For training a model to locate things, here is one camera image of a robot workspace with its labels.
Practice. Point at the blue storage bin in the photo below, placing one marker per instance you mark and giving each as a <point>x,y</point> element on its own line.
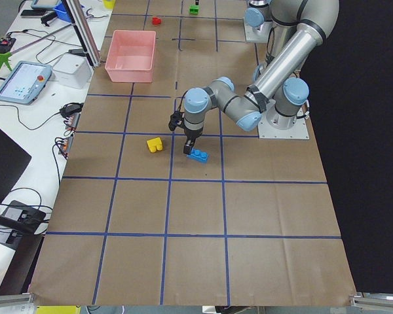
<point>62,13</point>

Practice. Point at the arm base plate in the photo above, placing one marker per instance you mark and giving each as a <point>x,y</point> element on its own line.
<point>298,131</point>
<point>257,35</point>

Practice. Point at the black laptop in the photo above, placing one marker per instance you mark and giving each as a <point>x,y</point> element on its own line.
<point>13,162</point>

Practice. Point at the black hub device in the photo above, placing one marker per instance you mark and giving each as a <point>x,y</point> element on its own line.
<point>22,218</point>

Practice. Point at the aluminium frame post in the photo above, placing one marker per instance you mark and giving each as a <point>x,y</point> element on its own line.
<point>83,32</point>

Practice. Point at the blue toy block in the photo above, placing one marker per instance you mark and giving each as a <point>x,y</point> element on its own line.
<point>198,155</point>

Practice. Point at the red toy block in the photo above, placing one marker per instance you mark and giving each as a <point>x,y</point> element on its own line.
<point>156,20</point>

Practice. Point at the teach pendant tablet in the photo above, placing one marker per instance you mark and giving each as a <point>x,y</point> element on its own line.
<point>25,82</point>

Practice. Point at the white cube device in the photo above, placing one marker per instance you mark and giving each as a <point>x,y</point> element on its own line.
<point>72,70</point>

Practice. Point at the pink plastic box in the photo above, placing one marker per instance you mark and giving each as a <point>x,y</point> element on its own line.
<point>131,56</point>

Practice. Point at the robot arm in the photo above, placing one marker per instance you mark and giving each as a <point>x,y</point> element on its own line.
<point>258,16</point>
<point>297,28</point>

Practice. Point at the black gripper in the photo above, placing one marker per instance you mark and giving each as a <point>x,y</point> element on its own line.
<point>192,133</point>

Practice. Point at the green toy block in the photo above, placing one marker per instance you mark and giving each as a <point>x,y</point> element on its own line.
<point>194,9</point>

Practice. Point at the black power adapter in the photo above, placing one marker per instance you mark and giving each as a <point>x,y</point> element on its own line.
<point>71,108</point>

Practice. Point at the yellow toy block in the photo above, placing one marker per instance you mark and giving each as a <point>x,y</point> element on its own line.
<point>155,144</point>

